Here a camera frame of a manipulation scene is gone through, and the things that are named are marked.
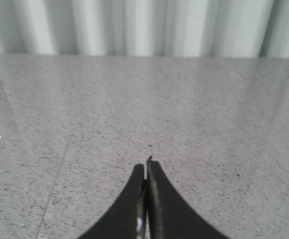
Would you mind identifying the grey-green pleated curtain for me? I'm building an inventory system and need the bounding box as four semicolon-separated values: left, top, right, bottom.
0;0;289;58

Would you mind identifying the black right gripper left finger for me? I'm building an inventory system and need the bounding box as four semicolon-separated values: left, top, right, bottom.
79;164;147;239

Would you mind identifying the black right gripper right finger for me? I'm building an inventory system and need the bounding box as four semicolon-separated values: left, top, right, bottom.
146;156;228;239

